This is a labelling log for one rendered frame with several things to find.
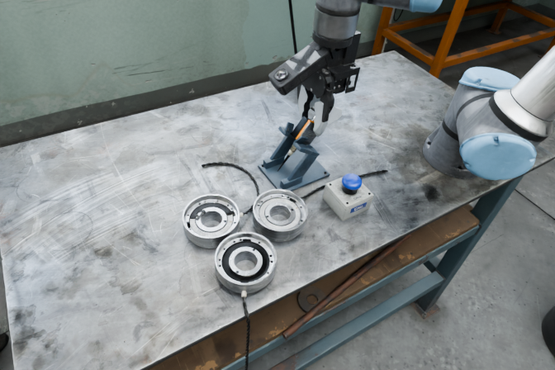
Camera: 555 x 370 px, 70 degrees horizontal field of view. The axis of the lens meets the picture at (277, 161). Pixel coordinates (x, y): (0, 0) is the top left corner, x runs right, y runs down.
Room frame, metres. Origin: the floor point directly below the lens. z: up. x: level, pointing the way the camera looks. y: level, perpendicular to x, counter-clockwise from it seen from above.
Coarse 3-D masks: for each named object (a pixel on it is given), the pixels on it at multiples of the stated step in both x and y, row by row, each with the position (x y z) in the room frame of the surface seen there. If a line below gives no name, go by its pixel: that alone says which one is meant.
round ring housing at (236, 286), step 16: (224, 240) 0.41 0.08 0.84; (256, 240) 0.43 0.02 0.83; (240, 256) 0.40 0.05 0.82; (256, 256) 0.40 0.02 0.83; (272, 256) 0.40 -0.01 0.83; (224, 272) 0.36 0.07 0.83; (240, 272) 0.36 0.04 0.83; (256, 272) 0.36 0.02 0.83; (272, 272) 0.36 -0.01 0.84; (240, 288) 0.33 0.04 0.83; (256, 288) 0.34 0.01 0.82
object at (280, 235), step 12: (264, 192) 0.53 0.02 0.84; (276, 192) 0.55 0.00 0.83; (288, 192) 0.54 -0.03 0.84; (276, 204) 0.52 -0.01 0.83; (288, 204) 0.52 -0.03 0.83; (300, 204) 0.52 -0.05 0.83; (288, 216) 0.51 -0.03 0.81; (264, 228) 0.45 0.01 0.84; (300, 228) 0.46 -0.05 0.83; (276, 240) 0.45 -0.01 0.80
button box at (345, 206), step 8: (328, 184) 0.57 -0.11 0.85; (336, 184) 0.57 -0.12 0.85; (328, 192) 0.56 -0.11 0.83; (336, 192) 0.55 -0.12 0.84; (344, 192) 0.55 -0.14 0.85; (352, 192) 0.55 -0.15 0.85; (360, 192) 0.56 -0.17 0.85; (368, 192) 0.56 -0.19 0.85; (328, 200) 0.56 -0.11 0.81; (336, 200) 0.54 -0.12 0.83; (344, 200) 0.53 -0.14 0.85; (352, 200) 0.53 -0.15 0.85; (360, 200) 0.54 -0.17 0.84; (368, 200) 0.55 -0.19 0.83; (336, 208) 0.54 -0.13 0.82; (344, 208) 0.52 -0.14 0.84; (352, 208) 0.53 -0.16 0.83; (360, 208) 0.54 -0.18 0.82; (368, 208) 0.55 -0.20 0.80; (344, 216) 0.52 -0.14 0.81; (352, 216) 0.53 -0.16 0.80
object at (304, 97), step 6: (306, 90) 0.68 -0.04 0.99; (300, 96) 0.69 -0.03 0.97; (306, 96) 0.67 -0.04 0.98; (312, 96) 0.68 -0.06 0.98; (300, 102) 0.69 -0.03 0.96; (306, 102) 0.68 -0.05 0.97; (312, 102) 0.70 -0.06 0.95; (300, 108) 0.68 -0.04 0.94; (306, 108) 0.68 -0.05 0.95; (300, 114) 0.68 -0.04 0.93; (306, 114) 0.68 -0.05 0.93
